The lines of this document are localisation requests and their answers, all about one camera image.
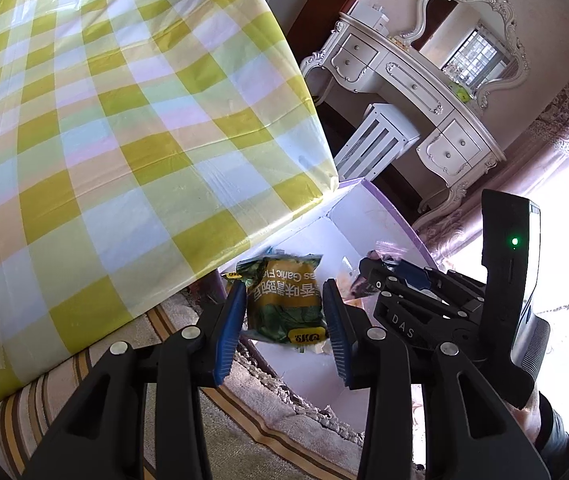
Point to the pink embroidered curtain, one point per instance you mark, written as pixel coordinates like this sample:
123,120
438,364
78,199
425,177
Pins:
536,155

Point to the green checkered tablecloth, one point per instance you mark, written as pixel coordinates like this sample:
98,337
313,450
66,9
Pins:
143,144

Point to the white ornate dressing table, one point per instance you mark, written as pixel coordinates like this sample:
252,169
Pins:
454,144

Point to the green pea snack packet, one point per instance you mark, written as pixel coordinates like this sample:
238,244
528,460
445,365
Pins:
284,301

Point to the white slatted stool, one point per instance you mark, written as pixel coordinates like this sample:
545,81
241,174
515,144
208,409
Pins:
385,134

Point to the person right hand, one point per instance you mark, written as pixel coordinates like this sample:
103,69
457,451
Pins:
529,418

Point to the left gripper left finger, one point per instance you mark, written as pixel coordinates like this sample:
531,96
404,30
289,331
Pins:
99,433

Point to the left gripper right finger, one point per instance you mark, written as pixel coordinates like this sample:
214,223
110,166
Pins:
431,414

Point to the ornate white mirror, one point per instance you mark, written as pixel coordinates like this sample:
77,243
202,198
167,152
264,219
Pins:
472,44

